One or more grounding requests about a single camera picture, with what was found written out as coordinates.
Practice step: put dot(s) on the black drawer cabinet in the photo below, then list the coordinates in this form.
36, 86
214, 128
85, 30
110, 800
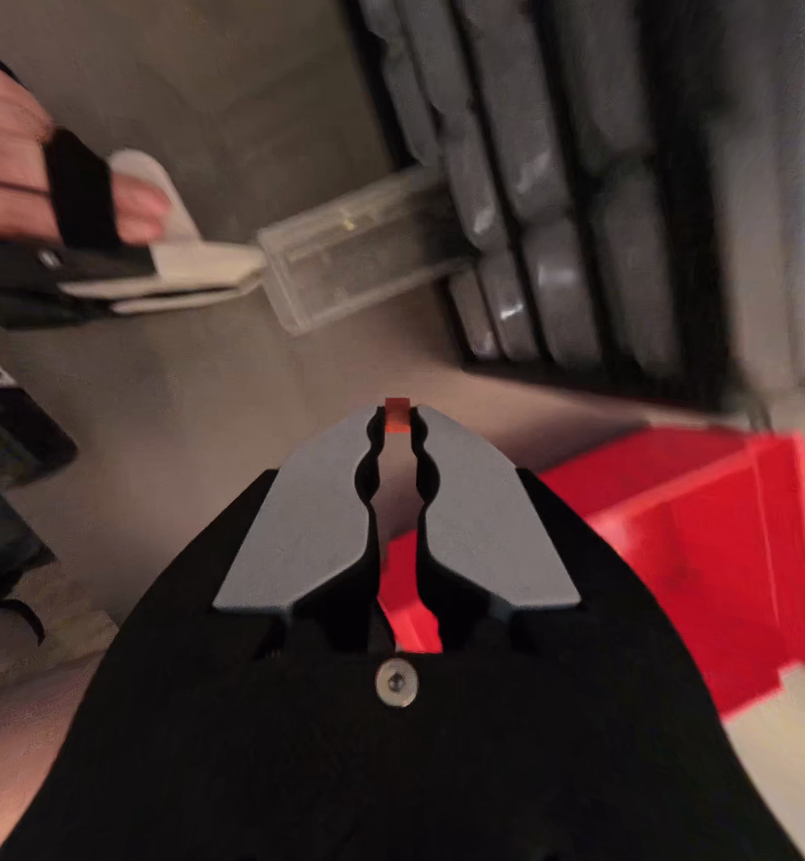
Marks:
672, 202

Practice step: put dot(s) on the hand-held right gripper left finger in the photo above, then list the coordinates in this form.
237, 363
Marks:
295, 538

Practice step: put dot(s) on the clear plastic drawer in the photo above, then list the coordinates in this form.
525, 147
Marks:
349, 256

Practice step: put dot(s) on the red cube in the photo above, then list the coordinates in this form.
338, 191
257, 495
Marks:
397, 413

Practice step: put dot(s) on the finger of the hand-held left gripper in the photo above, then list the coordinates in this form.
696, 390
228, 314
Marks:
194, 260
188, 299

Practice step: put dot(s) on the red plastic bin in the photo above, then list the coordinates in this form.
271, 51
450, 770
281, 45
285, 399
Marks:
698, 538

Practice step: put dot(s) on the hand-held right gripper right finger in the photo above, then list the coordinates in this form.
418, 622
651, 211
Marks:
499, 538

